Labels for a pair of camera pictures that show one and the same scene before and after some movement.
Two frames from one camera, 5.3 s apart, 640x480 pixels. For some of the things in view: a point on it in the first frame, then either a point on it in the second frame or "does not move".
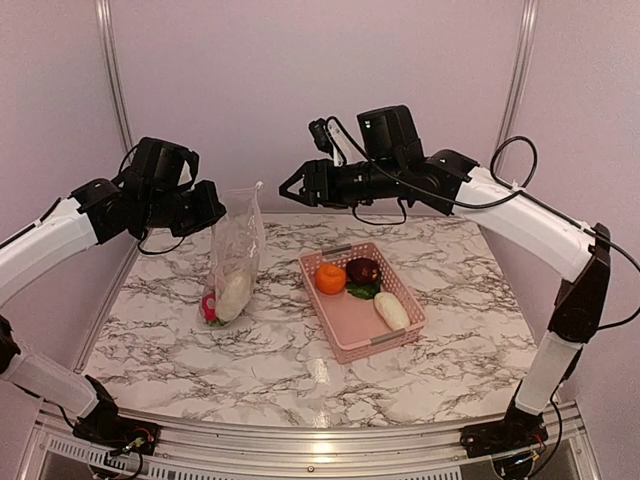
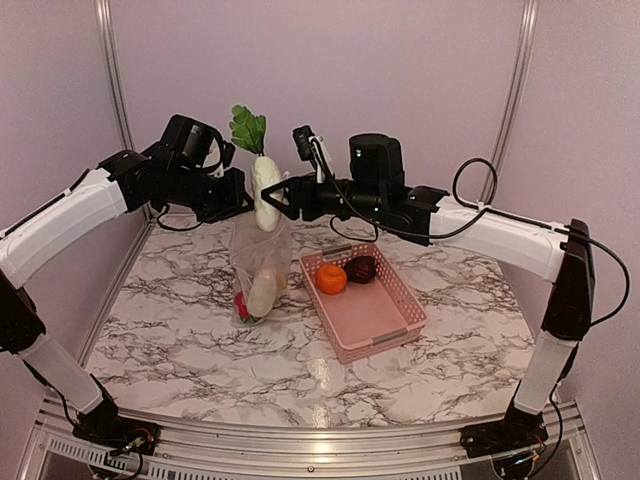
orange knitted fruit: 330,279 does not move
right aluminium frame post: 527,46 does not move
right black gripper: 307,193 → 309,211
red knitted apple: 209,307 → 243,309
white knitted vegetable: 392,311 → 249,130
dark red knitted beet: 362,272 does not move
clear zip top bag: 236,253 → 261,270
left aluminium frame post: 104,18 does not move
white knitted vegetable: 233,297 → 263,292
